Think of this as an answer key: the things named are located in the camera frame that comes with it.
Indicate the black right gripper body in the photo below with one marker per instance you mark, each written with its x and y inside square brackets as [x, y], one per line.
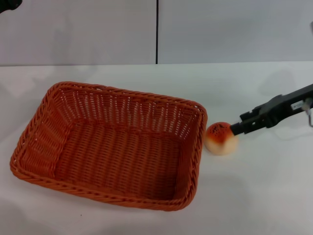
[283, 107]

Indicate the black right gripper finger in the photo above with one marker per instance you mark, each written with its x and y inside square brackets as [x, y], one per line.
[249, 126]
[254, 112]

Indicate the round toasted bread bun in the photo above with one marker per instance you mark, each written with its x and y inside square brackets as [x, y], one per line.
[220, 144]

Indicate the orange woven plastic basket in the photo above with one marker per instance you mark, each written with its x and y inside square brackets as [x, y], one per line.
[117, 159]

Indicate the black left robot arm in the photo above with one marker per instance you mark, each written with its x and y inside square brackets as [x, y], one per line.
[8, 4]

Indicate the black vertical wall seam strip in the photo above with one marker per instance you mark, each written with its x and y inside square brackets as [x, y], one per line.
[157, 31]

